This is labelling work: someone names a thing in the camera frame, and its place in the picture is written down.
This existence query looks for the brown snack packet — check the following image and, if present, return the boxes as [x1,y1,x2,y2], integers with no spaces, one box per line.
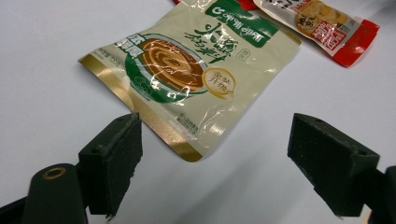
[252,0,381,68]

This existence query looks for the beige and green sauce packet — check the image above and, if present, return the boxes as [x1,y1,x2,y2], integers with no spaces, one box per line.
[78,0,303,163]

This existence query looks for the red sauce packet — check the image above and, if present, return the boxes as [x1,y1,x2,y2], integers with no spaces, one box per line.
[172,0,260,11]

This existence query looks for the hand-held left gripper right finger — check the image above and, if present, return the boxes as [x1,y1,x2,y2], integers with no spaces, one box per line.
[286,112,381,218]

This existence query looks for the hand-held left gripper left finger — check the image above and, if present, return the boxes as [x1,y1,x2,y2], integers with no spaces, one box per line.
[78,111,144,222]

